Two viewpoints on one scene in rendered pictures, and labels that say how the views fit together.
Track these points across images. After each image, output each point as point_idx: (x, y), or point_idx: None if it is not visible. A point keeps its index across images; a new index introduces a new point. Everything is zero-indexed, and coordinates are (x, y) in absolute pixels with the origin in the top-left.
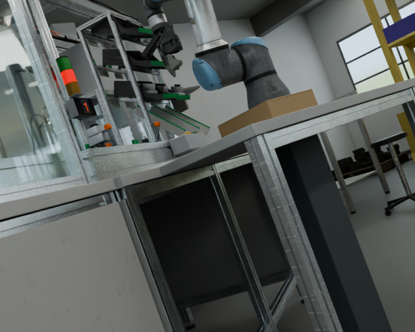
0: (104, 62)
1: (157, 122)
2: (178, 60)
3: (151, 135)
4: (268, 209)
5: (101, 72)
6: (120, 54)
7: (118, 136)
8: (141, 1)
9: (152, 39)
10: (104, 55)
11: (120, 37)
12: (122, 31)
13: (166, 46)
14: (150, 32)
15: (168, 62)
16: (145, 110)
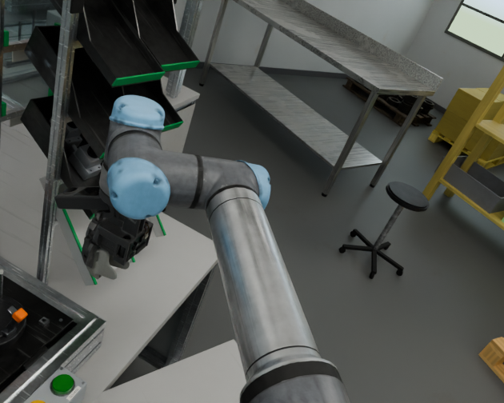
0: (28, 52)
1: (18, 317)
2: (115, 277)
3: (42, 241)
4: (185, 313)
5: (22, 51)
6: (54, 89)
7: None
8: (110, 122)
9: (90, 201)
10: (34, 40)
11: (73, 53)
12: (84, 44)
13: (109, 240)
14: (147, 79)
15: (96, 262)
16: (50, 208)
